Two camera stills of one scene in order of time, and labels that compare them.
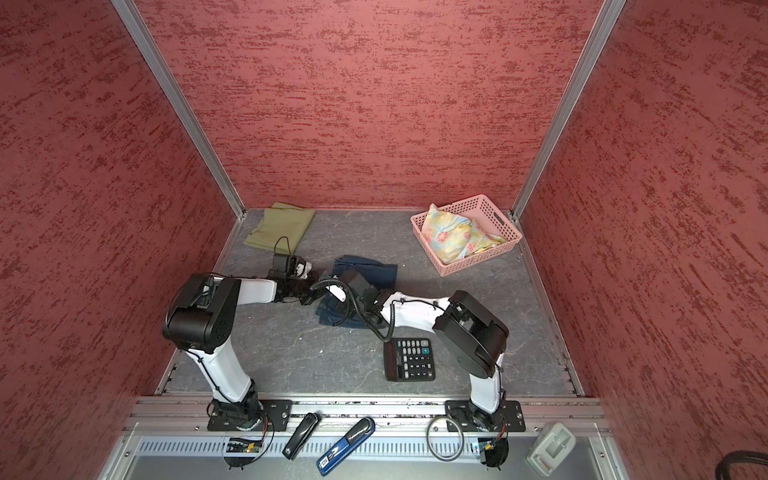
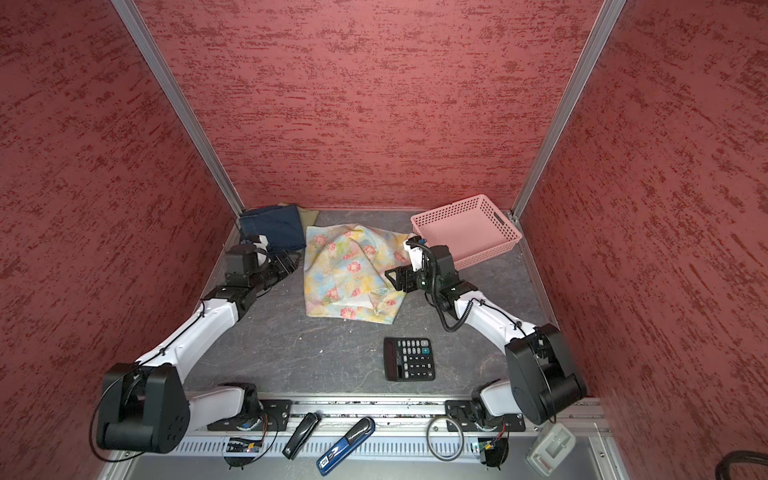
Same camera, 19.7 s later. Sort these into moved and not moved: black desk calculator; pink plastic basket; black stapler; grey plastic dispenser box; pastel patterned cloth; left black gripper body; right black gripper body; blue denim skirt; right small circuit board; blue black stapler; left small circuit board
Moved: right black gripper body; pastel patterned cloth; left black gripper body; blue denim skirt
Not moved: right small circuit board; black desk calculator; grey plastic dispenser box; left small circuit board; blue black stapler; black stapler; pink plastic basket
